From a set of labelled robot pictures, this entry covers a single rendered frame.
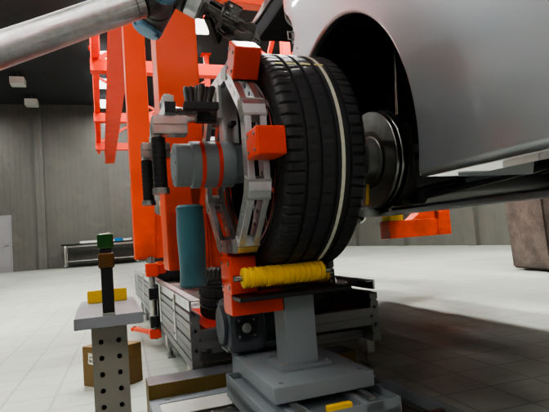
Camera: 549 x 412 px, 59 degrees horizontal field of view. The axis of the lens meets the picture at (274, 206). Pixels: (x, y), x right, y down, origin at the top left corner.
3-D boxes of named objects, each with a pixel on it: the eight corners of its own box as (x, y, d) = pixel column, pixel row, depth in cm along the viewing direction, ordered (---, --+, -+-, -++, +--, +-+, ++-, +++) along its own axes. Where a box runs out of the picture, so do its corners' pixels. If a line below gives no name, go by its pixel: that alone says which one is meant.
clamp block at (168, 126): (189, 133, 124) (187, 113, 125) (152, 133, 121) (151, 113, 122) (185, 137, 129) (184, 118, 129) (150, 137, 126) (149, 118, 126)
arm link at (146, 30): (131, 13, 138) (150, -21, 141) (128, 32, 148) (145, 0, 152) (162, 31, 140) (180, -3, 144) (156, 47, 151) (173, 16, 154)
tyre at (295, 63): (272, 204, 200) (341, 306, 146) (216, 207, 192) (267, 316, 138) (294, 38, 170) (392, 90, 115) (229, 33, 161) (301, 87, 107)
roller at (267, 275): (335, 279, 140) (333, 259, 140) (237, 290, 130) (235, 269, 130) (326, 278, 145) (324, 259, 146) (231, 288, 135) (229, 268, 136)
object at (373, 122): (390, 225, 156) (415, 130, 141) (369, 226, 153) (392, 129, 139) (346, 183, 182) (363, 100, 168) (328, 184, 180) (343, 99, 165)
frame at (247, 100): (278, 253, 122) (262, 42, 125) (252, 254, 119) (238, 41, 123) (225, 251, 173) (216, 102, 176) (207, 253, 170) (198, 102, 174)
